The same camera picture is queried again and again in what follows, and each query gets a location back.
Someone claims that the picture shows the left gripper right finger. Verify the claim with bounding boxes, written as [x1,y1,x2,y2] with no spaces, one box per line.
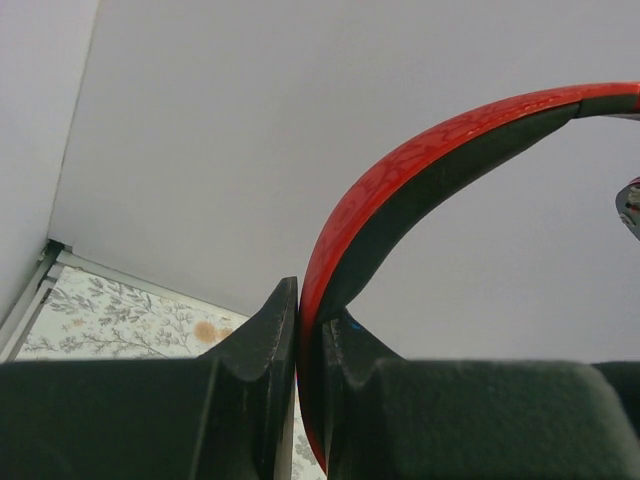
[322,312,639,479]

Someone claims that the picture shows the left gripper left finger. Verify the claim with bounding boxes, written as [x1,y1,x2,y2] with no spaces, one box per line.
[1,277,298,479]

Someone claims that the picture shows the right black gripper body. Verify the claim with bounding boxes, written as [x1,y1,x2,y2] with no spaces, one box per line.
[593,361,640,435]

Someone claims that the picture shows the red black headphones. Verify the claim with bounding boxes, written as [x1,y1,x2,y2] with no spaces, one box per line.
[296,82,639,468]

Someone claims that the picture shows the aluminium frame rail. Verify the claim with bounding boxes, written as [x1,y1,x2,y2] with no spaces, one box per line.
[1,242,247,362]

